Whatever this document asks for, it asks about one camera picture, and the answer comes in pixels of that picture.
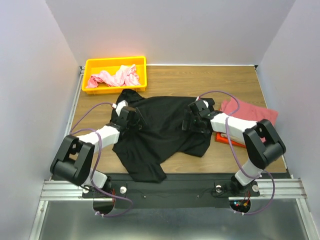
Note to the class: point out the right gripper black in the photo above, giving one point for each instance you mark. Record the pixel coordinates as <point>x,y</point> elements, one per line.
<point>187,120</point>

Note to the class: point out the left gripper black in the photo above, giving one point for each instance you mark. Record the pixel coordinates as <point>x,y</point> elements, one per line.
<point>139,120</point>

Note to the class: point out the black t shirt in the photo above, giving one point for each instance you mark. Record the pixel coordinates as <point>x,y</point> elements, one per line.
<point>143,151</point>

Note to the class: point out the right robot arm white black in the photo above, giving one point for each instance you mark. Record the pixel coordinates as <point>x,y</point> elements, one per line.
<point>263,143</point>

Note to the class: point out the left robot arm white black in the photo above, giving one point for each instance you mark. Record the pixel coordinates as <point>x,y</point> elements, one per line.
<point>73,160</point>

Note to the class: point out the folded orange t shirt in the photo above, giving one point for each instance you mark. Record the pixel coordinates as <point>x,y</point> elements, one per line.
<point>222,138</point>

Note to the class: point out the pink crumpled t shirt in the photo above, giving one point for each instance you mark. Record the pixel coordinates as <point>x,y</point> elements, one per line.
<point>125,76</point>

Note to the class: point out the yellow plastic bin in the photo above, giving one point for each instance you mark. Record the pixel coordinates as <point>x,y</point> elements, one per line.
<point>111,65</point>

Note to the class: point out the folded cream t shirt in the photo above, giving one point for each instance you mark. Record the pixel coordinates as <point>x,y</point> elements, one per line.
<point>239,140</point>

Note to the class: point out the folded dusty red t shirt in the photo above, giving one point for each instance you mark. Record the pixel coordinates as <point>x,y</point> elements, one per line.
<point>249,111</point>

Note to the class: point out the left white knob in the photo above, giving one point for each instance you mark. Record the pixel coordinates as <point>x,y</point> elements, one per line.
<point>123,190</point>

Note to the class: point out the right silver knob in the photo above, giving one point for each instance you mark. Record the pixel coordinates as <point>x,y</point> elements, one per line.
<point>218,189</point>

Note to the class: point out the electronics board with leds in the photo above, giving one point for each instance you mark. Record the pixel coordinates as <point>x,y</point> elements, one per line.
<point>241,204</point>

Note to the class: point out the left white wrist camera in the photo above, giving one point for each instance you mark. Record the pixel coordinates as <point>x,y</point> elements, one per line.
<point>120,105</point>

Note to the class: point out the aluminium left side rail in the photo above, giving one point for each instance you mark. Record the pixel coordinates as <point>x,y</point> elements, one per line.
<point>73,95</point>

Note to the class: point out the aluminium rail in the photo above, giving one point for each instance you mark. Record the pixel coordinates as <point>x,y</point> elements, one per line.
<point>73,95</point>
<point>54,190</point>

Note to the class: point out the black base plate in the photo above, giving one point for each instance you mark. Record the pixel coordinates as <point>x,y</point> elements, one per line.
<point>176,191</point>

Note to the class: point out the aluminium front rail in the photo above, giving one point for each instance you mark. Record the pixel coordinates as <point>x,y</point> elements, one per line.
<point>54,190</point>

